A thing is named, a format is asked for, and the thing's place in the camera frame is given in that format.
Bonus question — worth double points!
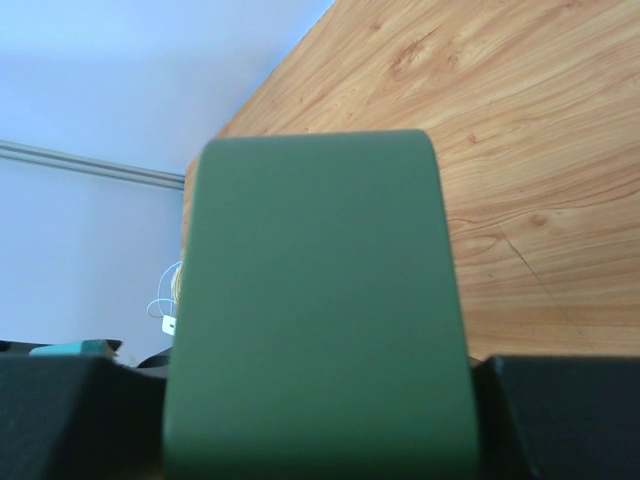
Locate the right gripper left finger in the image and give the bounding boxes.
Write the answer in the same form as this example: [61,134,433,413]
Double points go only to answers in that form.
[1,355,166,479]

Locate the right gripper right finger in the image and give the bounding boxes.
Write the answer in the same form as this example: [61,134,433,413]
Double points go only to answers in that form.
[472,356,639,479]

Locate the teal charger plug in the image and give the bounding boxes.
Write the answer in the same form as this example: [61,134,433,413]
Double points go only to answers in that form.
[29,339,122,358]

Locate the green power strip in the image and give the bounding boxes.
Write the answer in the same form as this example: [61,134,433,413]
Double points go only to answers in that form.
[164,130,480,479]

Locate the white charger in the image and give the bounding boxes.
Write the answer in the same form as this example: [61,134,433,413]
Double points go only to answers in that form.
[161,315,176,336]

